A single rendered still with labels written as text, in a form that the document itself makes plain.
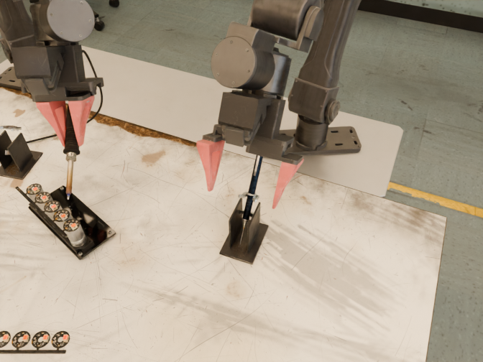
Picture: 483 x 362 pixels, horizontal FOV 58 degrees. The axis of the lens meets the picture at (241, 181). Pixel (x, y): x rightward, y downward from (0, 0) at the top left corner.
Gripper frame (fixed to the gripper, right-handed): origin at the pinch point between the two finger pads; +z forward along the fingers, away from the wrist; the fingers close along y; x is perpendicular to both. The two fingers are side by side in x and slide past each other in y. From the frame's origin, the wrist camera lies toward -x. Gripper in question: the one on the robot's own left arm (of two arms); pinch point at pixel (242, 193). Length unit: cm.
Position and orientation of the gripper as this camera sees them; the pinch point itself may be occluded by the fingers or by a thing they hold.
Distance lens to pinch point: 62.4
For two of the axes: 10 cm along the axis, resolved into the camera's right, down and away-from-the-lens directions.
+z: -1.9, 9.5, 2.5
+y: 9.4, 2.5, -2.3
